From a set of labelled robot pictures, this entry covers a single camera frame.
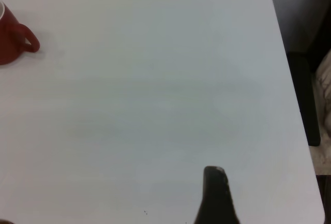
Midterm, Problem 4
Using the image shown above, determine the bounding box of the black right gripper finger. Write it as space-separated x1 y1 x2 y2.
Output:
193 166 240 224

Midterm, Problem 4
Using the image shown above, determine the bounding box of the red ceramic mug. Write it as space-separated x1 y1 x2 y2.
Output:
0 1 41 66

